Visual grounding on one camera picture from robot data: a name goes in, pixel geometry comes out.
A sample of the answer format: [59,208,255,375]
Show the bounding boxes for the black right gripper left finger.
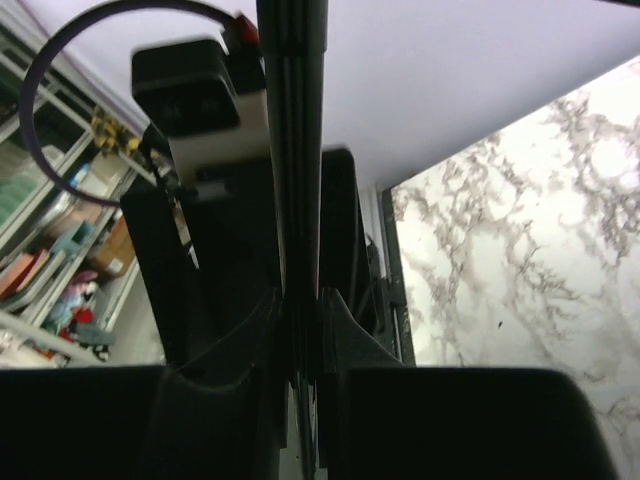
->
[139,290,286,479]

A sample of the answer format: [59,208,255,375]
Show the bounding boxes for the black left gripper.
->
[119,147,396,371]

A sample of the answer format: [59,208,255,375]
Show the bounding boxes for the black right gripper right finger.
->
[316,288,404,479]

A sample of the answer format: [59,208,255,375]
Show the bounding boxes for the pink folding umbrella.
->
[257,1,328,479]

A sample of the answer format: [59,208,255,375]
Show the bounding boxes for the storage shelves with clutter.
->
[1,1,165,370]

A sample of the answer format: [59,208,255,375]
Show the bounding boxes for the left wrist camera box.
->
[131,37,270,188]

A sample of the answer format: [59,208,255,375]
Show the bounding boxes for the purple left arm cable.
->
[20,0,236,206]

